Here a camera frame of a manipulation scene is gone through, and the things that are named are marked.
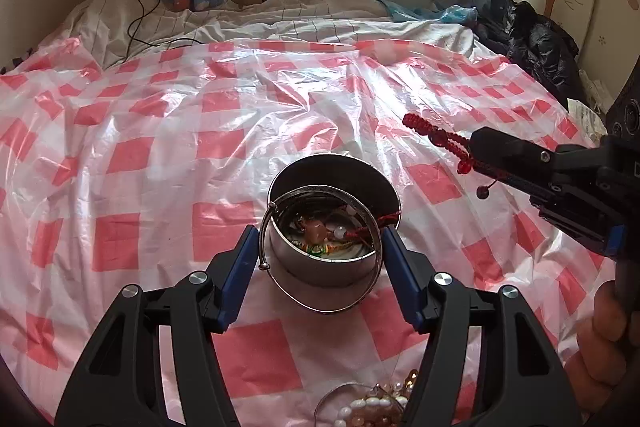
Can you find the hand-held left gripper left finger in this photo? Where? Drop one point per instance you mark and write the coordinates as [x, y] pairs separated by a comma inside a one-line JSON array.
[[239, 277]]

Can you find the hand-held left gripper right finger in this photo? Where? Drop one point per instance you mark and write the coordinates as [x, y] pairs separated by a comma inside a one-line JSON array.
[[402, 279]]

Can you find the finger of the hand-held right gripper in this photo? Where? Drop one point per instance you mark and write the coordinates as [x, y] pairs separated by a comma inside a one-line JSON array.
[[520, 162]]

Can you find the round metal tin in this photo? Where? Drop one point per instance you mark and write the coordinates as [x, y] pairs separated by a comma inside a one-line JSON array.
[[325, 272]]

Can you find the silver bangle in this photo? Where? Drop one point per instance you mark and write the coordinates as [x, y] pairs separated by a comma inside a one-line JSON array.
[[325, 310]]

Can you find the person's right hand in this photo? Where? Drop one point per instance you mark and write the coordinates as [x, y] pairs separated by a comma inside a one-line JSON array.
[[602, 347]]

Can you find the white crumpled cloth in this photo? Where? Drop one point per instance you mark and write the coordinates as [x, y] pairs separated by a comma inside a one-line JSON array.
[[587, 122]]

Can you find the black puffer jacket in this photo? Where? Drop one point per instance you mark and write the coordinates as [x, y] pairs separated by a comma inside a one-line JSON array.
[[540, 47]]

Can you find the pink checkered plastic sheet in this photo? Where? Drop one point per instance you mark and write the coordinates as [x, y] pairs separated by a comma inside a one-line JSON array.
[[150, 157]]

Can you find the blue plastic bag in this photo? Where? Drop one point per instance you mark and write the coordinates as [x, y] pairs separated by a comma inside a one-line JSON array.
[[450, 13]]

